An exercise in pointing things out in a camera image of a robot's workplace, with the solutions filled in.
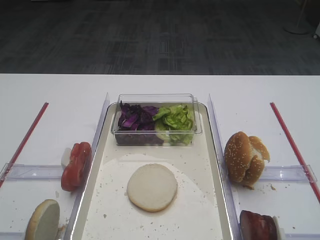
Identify right red strip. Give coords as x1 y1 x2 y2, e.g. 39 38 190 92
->
270 102 320 202

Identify clear lower right rail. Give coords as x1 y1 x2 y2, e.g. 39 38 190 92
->
285 233 320 240

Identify white patty holder block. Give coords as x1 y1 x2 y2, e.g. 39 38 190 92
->
272 216 286 240

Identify green lettuce pile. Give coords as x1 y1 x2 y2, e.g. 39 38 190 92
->
152 104 195 145

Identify metal baking tray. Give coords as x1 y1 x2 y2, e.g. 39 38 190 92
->
70 104 233 240

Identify clear right cross rail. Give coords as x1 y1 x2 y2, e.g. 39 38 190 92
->
259 165 318 183

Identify clear left long divider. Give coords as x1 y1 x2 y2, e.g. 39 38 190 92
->
63 94 110 240

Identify left red strip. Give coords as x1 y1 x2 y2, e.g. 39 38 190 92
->
0 102 49 187

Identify sesame bun tops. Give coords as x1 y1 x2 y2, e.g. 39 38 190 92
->
224 131 270 190

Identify purple cabbage shreds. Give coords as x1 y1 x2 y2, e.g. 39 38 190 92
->
117 101 159 131

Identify clear plastic salad container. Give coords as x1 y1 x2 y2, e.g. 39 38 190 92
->
110 93 202 146

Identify red tomato slices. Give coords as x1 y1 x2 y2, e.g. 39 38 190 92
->
60 141 91 192

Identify clear right long divider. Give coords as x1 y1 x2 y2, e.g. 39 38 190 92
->
207 94 243 240

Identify upright bun half left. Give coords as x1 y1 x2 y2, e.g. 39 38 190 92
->
24 199 60 240

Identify red strip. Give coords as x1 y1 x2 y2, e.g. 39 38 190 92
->
0 102 49 187
270 102 320 202

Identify white tomato holder block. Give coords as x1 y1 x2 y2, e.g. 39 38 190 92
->
61 147 72 169

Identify clear left cross rail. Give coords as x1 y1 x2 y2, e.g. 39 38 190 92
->
0 163 63 181

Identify clear lower left rail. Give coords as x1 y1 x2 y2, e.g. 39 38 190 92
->
0 232 25 240

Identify clear long divider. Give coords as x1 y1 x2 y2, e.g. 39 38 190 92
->
207 94 243 240
63 94 110 240

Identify bottom bun slice on tray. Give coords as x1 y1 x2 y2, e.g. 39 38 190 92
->
127 163 178 212

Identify clear cross rail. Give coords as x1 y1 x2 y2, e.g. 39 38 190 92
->
0 163 63 181
259 165 318 183

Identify dark meat patties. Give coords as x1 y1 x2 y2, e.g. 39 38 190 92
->
239 210 278 240

